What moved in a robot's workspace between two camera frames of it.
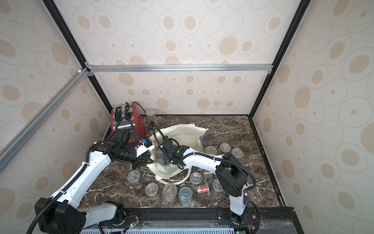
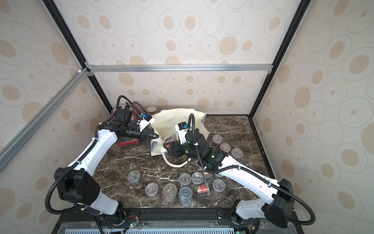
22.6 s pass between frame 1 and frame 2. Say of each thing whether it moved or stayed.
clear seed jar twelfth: stayed
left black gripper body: moved
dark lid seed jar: stayed
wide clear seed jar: stayed
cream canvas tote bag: moved
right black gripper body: moved
